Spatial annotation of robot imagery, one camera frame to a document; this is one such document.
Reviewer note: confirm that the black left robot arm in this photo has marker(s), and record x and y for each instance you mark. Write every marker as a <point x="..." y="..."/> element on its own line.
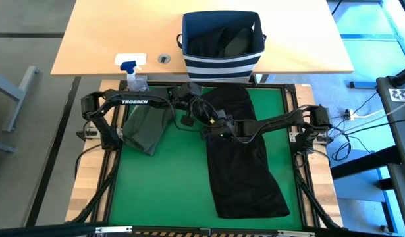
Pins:
<point x="133" y="101"/>

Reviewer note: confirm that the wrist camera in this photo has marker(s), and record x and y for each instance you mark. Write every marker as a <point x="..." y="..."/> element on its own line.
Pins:
<point x="187" y="120"/>
<point x="222" y="115"/>

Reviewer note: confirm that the grey equipment cart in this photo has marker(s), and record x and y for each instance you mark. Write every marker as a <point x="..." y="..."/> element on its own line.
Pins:
<point x="399" y="131"/>

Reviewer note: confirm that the white label card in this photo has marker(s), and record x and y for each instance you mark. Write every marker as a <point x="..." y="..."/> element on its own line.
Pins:
<point x="141" y="57"/>

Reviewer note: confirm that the white printed paper tag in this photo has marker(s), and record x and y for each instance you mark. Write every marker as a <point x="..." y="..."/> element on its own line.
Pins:
<point x="399" y="94"/>

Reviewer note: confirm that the light wooden desk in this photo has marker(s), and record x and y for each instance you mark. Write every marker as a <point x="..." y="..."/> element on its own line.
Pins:
<point x="106" y="33"/>

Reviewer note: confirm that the grey metal desk frame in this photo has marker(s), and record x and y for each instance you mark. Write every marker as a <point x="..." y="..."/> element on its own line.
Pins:
<point x="19" y="95"/>

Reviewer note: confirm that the charcoal garment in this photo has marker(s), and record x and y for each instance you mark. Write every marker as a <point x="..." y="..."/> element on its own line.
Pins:
<point x="222" y="42"/>

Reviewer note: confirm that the round desk grommet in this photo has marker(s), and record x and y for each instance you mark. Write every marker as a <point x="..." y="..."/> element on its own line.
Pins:
<point x="164" y="59"/>

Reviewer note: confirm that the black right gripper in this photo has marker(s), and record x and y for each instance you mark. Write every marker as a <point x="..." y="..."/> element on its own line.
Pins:
<point x="225" y="130"/>

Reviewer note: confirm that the black garment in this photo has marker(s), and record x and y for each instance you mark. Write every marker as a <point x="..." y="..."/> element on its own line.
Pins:
<point x="241" y="171"/>

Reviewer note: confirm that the clear spray bottle blue trigger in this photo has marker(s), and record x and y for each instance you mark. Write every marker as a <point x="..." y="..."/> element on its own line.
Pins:
<point x="133" y="82"/>

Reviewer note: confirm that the dark green garment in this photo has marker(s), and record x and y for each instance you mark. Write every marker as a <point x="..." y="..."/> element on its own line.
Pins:
<point x="146" y="128"/>

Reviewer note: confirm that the yellow black hazard tape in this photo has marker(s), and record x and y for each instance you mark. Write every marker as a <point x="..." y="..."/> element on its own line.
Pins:
<point x="189" y="235"/>

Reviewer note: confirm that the silver frame bracket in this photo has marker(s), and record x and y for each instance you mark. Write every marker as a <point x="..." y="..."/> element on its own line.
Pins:
<point x="296" y="233"/>
<point x="113" y="229"/>

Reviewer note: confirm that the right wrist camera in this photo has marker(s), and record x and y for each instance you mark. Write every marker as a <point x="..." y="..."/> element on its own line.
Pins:
<point x="222" y="115"/>

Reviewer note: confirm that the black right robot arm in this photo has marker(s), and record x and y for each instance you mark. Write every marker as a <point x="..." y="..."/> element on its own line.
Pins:
<point x="278" y="121"/>

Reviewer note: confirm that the navy white striped laundry bin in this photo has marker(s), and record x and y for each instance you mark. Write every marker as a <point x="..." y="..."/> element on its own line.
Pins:
<point x="222" y="69"/>

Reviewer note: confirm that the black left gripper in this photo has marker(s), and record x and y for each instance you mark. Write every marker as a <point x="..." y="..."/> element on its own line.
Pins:
<point x="187" y="93"/>

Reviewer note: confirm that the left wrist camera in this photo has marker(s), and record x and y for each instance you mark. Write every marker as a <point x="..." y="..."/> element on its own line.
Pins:
<point x="187" y="120"/>

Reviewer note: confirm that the black table frame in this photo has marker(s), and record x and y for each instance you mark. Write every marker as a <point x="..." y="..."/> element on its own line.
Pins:
<point x="274" y="85"/>

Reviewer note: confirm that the black pole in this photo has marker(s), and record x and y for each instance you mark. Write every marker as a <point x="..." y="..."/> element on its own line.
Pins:
<point x="401" y="78"/>

